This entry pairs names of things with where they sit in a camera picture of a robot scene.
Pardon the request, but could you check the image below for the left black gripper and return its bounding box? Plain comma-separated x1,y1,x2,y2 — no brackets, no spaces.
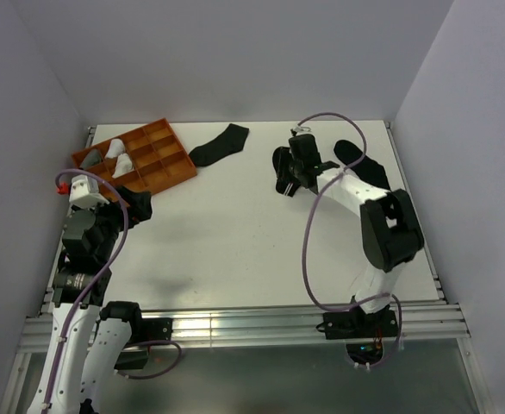
79,185,151,261

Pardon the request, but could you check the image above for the black sock with white stripes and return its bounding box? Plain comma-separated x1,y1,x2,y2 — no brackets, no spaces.
272,147,300,198

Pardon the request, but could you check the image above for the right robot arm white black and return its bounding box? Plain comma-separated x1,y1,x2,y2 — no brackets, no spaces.
272,134,424,336

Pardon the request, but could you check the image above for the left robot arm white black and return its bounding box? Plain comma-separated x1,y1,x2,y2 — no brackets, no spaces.
28,186,153,413

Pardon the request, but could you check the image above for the black sock top right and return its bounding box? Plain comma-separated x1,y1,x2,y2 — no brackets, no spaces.
334,140,390,190

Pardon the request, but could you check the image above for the black sock top centre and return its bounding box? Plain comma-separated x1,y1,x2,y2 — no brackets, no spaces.
189,123,250,167

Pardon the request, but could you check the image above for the lower white rolled sock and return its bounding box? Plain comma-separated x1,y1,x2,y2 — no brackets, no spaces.
111,153,134,179

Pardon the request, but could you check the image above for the white rolled sock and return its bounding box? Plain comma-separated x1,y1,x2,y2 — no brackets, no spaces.
104,138,126,159
111,153,134,179

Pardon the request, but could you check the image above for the grey rolled sock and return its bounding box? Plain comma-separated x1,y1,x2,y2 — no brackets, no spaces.
79,148,103,170

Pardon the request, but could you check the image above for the upper white rolled sock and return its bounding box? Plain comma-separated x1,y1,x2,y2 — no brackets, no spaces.
104,138,126,159

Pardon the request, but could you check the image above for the orange compartment tray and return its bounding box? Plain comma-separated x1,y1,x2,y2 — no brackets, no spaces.
72,118,197,198

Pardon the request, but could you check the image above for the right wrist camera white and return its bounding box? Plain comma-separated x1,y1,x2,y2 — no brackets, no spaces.
290,122,312,136

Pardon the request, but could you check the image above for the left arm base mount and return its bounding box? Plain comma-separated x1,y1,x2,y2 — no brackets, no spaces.
115,317,173,371

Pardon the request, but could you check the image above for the aluminium frame rail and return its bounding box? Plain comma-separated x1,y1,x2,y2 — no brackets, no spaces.
16,120,496,413

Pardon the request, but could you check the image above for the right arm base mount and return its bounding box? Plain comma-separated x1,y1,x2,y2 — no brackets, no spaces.
315,306,399,340

